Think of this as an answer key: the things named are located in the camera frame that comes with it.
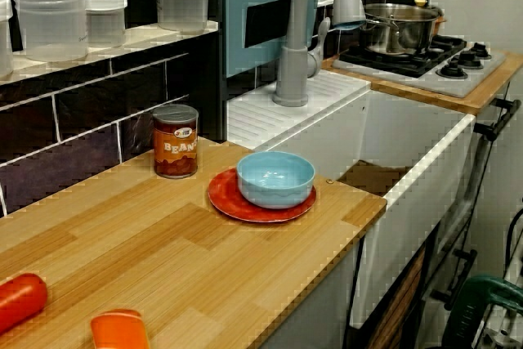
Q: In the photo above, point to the light blue bowl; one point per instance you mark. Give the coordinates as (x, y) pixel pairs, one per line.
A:
(275, 185)

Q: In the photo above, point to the red plate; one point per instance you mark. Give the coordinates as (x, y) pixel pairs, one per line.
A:
(222, 198)

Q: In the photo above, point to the salmon sushi toy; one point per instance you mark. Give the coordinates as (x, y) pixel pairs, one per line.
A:
(118, 330)

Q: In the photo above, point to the grey toy faucet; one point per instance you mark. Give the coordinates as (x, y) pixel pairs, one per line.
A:
(292, 75)

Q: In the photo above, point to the brown beans can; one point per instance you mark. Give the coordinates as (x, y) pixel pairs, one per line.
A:
(175, 148)

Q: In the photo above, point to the cream tiled shelf ledge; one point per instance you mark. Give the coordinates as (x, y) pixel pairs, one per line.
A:
(139, 36)

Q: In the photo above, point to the clear jar white lid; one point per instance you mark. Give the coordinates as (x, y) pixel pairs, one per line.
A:
(107, 18)
(181, 1)
(5, 38)

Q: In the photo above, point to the white toy sink unit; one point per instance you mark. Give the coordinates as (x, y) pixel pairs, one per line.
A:
(408, 251)

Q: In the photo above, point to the steel pot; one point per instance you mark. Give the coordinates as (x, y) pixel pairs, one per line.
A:
(404, 30)

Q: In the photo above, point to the black stove knob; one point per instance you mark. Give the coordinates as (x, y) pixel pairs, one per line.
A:
(468, 61)
(481, 51)
(451, 72)

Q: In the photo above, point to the wood grain cabinet panel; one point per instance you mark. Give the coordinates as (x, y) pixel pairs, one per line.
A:
(398, 308)

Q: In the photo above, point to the grey toy stove top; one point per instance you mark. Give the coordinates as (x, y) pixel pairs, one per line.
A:
(470, 85)

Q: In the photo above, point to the open clear plastic jar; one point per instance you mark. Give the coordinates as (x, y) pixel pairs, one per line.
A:
(51, 26)

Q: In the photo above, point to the red sausage toy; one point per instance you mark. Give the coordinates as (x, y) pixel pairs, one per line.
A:
(20, 302)

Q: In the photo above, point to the black kitchen frame post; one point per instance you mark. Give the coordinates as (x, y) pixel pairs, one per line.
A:
(222, 59)

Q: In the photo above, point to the aluminium table rail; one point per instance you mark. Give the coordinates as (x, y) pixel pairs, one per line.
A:
(496, 334)

